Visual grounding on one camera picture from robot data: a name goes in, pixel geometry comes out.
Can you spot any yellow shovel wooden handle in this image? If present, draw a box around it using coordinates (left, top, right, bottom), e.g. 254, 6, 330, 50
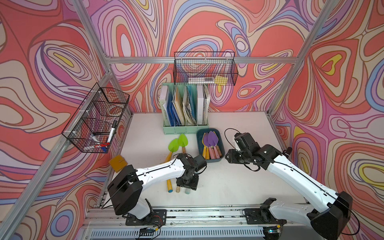
216, 145, 223, 158

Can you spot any purple shovel pink handle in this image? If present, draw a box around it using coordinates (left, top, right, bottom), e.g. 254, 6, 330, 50
202, 133, 215, 160
208, 131, 220, 159

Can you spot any yellow square shovel yellow handle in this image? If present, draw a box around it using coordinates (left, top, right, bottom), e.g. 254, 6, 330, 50
202, 146, 207, 159

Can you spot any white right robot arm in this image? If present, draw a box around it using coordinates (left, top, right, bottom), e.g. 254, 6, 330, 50
225, 133, 353, 240

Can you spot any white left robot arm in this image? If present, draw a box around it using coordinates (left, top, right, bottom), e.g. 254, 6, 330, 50
108, 153, 207, 220

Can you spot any black stapler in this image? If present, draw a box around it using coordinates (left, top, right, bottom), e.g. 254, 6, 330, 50
282, 147, 293, 158

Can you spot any mint green file organizer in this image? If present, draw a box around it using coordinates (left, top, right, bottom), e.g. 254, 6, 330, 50
158, 83, 211, 135

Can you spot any yellow sticky note block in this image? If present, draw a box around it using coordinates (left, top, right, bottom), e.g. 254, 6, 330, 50
109, 155, 128, 173

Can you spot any yellow sponge in basket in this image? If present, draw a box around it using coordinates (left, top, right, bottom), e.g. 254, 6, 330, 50
214, 75, 228, 86

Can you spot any black marker pen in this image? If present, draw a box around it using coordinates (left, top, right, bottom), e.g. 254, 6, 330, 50
107, 120, 118, 144

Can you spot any yellow shovel blue tipped handle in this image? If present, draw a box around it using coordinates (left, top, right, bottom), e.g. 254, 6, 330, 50
167, 180, 173, 193

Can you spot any green shovel yellow handle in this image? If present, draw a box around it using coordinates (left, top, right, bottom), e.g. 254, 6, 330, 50
165, 139, 180, 163

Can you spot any green shovel wooden handle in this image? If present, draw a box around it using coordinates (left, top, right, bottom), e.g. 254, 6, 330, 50
178, 134, 189, 154

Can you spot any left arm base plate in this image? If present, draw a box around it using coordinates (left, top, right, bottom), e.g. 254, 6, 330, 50
126, 209, 167, 227

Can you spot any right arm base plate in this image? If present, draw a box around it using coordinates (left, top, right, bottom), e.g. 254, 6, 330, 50
243, 208, 287, 225

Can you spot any black wire basket back wall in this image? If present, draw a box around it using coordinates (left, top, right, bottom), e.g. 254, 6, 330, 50
173, 50, 239, 86

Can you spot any black wire basket wall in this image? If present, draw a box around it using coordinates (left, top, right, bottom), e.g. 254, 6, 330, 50
173, 50, 239, 86
62, 83, 130, 154

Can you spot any black wire basket left wall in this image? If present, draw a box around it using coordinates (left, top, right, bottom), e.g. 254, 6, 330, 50
62, 83, 130, 154

